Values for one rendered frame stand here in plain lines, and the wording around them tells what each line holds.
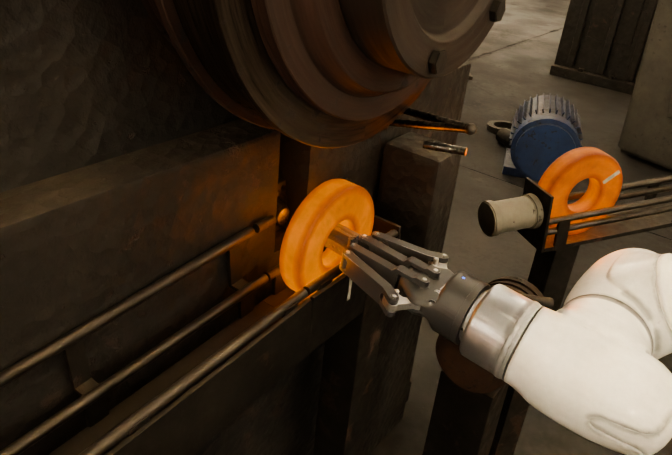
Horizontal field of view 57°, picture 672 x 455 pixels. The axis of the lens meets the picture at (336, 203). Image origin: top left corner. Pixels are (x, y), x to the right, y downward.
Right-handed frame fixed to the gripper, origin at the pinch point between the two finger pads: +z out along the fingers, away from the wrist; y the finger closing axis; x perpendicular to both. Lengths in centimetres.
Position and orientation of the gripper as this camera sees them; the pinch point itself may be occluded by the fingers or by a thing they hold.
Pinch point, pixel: (331, 234)
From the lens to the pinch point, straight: 78.1
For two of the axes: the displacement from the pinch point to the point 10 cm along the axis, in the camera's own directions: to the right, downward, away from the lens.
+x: 1.6, -8.5, -5.0
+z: -7.8, -4.2, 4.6
